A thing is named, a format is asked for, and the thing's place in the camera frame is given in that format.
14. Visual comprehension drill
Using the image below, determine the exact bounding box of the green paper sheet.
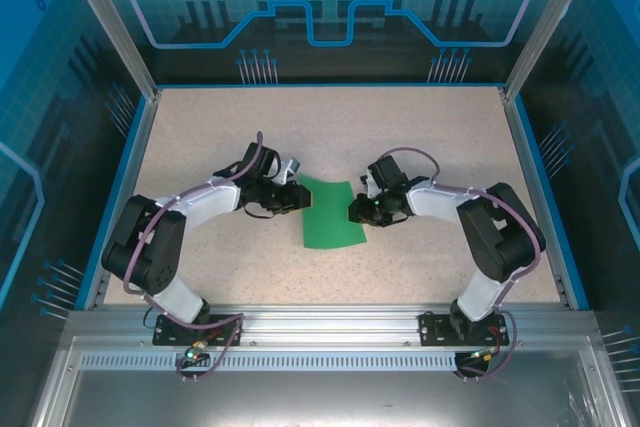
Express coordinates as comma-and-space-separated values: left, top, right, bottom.
298, 172, 369, 251

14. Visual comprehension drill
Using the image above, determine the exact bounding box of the metal sheet panel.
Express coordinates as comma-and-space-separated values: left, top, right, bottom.
29, 335, 631, 427

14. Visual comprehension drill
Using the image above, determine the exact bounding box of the aluminium mounting beam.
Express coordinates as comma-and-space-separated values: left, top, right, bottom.
63, 302, 604, 348

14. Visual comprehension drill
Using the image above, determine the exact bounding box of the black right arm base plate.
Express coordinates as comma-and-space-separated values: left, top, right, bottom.
418, 310, 516, 347

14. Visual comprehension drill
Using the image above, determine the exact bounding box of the aluminium side rail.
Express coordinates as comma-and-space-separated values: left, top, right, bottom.
498, 87, 577, 311
82, 89, 162, 311

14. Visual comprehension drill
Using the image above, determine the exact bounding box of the slotted grey cable duct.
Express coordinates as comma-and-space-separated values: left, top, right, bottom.
77, 352, 466, 372

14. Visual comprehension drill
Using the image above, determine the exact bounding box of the cable connector with green light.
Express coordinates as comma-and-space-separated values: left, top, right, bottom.
467, 346, 503, 364
183, 340, 210, 363

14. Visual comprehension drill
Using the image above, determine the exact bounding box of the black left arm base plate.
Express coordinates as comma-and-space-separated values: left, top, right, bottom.
152, 312, 245, 347

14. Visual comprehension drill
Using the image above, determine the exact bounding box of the aluminium frame post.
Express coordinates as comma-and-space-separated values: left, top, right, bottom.
503, 0, 590, 102
55, 0, 162, 102

